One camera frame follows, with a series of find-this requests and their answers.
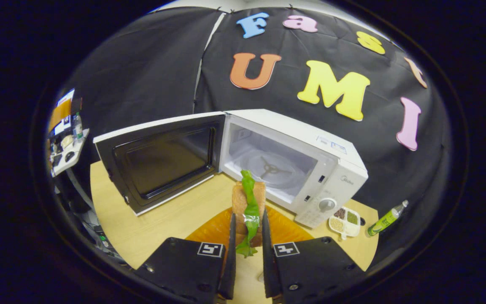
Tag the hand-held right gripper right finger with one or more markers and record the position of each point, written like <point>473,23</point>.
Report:
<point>269,270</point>

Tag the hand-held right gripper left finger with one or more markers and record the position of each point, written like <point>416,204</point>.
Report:
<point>228,270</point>

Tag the bread and lettuce sandwich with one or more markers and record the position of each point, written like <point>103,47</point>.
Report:
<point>239,202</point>

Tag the white microwave oven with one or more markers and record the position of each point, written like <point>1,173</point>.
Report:
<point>340,169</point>

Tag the white divided dish of beans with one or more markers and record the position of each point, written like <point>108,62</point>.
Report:
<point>344,223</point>

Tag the green label drink bottle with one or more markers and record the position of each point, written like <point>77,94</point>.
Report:
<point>384,219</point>

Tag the white side desk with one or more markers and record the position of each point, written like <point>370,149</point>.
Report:
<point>72,162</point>

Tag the clear plastic bottle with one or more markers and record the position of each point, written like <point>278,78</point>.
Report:
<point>78,128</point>

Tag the orange and white box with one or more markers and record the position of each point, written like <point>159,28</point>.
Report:
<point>60,112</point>

